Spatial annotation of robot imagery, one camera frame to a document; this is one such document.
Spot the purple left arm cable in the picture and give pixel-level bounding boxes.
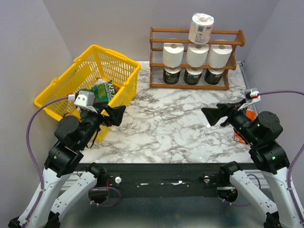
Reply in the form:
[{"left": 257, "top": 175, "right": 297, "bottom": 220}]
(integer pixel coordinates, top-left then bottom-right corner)
[{"left": 26, "top": 96, "right": 71, "bottom": 190}]

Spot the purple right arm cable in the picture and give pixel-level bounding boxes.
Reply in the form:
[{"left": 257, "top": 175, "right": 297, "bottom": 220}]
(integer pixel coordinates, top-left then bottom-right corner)
[{"left": 257, "top": 90, "right": 304, "bottom": 214}]

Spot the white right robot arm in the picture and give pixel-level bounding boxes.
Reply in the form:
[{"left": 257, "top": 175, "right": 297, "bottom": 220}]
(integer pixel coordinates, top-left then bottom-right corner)
[{"left": 201, "top": 101, "right": 304, "bottom": 228}]

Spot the white paper roll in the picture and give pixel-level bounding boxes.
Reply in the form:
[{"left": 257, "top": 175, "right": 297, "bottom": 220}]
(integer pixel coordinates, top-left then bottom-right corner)
[
  {"left": 207, "top": 45, "right": 232, "bottom": 68},
  {"left": 162, "top": 43, "right": 184, "bottom": 68},
  {"left": 186, "top": 44, "right": 209, "bottom": 67}
]

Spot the black roll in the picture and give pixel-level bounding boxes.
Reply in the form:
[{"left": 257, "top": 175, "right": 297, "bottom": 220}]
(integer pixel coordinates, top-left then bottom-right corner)
[
  {"left": 183, "top": 68, "right": 203, "bottom": 85},
  {"left": 204, "top": 69, "right": 225, "bottom": 85},
  {"left": 162, "top": 67, "right": 181, "bottom": 85}
]

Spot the green snack bag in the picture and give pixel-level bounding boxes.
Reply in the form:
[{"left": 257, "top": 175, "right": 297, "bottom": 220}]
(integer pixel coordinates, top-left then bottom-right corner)
[{"left": 90, "top": 78, "right": 120, "bottom": 103}]

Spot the wooden two-tier shelf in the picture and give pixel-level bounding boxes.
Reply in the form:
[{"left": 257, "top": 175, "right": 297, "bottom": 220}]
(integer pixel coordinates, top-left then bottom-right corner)
[{"left": 149, "top": 27, "right": 246, "bottom": 91}]

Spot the orange snack packet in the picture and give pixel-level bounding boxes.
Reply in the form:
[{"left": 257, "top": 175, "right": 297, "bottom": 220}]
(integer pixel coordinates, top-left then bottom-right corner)
[{"left": 234, "top": 109, "right": 256, "bottom": 144}]

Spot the aluminium rail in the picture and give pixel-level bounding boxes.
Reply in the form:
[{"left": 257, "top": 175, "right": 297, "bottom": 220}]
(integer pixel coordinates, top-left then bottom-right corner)
[{"left": 62, "top": 170, "right": 269, "bottom": 190}]

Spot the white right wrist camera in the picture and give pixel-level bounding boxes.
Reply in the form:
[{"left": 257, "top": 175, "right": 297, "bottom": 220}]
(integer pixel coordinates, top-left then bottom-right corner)
[{"left": 238, "top": 88, "right": 261, "bottom": 111}]

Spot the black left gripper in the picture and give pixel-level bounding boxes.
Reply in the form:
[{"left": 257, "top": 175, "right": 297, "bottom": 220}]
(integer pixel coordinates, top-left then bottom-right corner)
[{"left": 78, "top": 101, "right": 127, "bottom": 149}]

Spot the yellow plastic shopping basket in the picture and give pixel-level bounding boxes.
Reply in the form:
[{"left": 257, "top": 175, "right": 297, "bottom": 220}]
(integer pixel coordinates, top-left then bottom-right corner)
[{"left": 33, "top": 44, "right": 142, "bottom": 143}]

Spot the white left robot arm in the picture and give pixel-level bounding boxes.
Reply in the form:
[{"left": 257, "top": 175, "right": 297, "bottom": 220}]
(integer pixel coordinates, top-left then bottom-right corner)
[{"left": 8, "top": 105, "right": 126, "bottom": 228}]

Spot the plastic pinkish paper roll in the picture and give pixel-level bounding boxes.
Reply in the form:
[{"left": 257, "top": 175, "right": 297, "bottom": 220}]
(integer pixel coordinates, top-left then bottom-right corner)
[{"left": 188, "top": 13, "right": 214, "bottom": 45}]

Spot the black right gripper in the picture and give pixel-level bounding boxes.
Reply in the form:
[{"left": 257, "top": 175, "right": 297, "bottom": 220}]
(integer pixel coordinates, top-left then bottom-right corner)
[{"left": 201, "top": 97, "right": 259, "bottom": 145}]

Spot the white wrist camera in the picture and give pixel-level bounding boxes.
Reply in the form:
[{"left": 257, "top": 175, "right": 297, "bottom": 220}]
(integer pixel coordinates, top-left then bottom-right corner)
[
  {"left": 238, "top": 88, "right": 261, "bottom": 111},
  {"left": 68, "top": 90, "right": 97, "bottom": 113}
]

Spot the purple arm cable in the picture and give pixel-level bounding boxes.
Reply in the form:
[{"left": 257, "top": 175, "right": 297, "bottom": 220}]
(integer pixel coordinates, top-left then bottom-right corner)
[
  {"left": 257, "top": 90, "right": 304, "bottom": 214},
  {"left": 26, "top": 96, "right": 71, "bottom": 190}
]

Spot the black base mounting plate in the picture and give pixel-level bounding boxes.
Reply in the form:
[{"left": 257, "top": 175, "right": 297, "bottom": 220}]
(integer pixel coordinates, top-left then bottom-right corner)
[{"left": 71, "top": 162, "right": 262, "bottom": 199}]

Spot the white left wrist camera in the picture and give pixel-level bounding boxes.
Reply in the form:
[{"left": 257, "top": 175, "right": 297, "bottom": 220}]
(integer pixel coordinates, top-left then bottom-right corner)
[{"left": 68, "top": 90, "right": 97, "bottom": 113}]

